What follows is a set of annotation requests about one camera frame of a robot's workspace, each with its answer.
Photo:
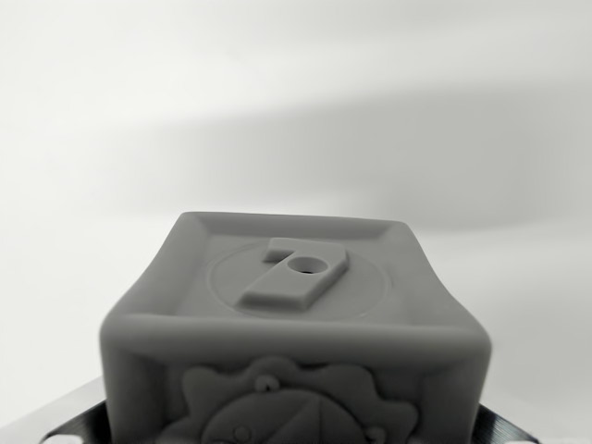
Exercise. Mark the gripper left finger with silver black pad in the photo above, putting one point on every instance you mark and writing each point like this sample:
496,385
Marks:
74,416

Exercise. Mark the gripper right finger with silver black pad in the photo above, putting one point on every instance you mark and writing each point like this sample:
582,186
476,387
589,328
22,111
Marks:
513,421

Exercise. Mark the grey lion cube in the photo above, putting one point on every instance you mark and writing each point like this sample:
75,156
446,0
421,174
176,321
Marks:
296,333

